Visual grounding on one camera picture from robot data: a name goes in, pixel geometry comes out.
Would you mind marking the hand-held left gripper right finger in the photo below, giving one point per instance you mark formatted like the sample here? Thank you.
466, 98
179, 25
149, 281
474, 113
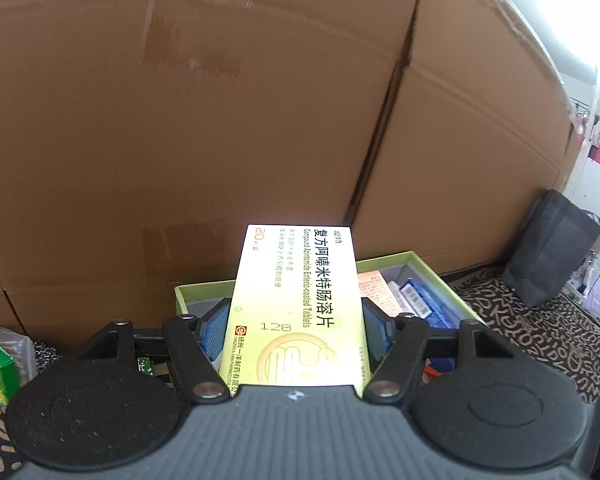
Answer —
377, 332

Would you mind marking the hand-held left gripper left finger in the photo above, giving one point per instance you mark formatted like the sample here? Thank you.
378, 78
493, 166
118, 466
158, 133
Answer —
217, 327

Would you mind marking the orange white box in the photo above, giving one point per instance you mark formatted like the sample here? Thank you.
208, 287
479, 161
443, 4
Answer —
375, 285

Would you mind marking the blue packet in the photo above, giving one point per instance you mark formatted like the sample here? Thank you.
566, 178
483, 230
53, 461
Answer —
417, 300

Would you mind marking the lime green box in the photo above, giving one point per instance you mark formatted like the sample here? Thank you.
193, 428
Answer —
385, 260

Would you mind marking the yellow medicine box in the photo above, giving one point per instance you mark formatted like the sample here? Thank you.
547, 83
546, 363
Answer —
290, 310

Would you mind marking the black patterned mat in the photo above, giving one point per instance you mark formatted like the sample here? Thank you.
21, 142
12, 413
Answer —
530, 330

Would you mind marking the grey bag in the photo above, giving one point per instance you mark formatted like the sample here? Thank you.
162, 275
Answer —
550, 245

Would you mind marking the green snack packet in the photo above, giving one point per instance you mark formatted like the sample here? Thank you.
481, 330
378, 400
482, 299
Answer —
22, 345

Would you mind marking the large cardboard box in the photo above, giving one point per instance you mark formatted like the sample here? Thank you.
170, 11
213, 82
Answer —
470, 135
155, 135

